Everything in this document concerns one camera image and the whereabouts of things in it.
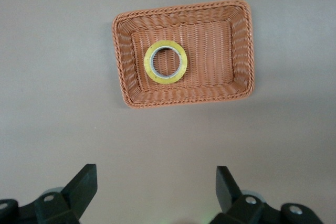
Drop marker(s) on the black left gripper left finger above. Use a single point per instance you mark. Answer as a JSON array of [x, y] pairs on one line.
[[78, 192]]

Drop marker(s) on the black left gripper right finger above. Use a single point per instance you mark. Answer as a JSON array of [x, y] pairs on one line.
[[228, 195]]

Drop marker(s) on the yellow tape roll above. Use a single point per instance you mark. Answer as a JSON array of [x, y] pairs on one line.
[[166, 80]]

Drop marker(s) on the brown wicker basket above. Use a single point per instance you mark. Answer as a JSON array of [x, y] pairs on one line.
[[210, 58]]

